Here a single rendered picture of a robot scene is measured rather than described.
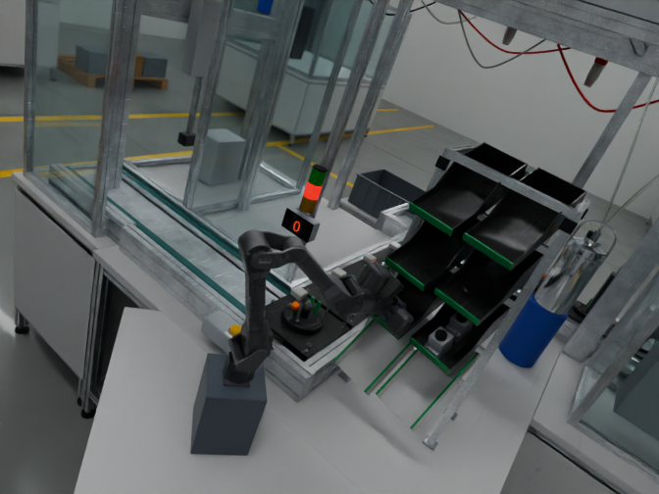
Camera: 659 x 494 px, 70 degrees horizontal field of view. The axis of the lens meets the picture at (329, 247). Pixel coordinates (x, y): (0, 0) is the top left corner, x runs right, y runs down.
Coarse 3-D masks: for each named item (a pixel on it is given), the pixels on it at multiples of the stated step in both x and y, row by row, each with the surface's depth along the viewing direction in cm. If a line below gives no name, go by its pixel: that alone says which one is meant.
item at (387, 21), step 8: (384, 16) 661; (392, 16) 679; (384, 24) 672; (384, 32) 685; (384, 40) 696; (376, 48) 687; (376, 56) 699; (368, 64) 691; (376, 64) 711; (368, 72) 703; (384, 80) 763
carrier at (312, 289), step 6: (336, 270) 184; (336, 276) 183; (354, 276) 174; (306, 288) 170; (312, 288) 171; (348, 288) 170; (312, 294) 168; (318, 294) 169; (318, 300) 166; (324, 300) 167; (324, 306) 164; (330, 312) 163; (336, 318) 162; (342, 318) 161; (354, 318) 164; (360, 318) 165; (366, 318) 167; (348, 324) 160; (354, 324) 160
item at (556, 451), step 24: (576, 360) 210; (552, 384) 187; (576, 384) 193; (552, 408) 174; (528, 432) 168; (552, 432) 163; (576, 432) 166; (528, 456) 170; (552, 456) 165; (576, 456) 160; (600, 456) 160; (528, 480) 172; (552, 480) 167; (576, 480) 162; (600, 480) 158; (624, 480) 153; (648, 480) 157
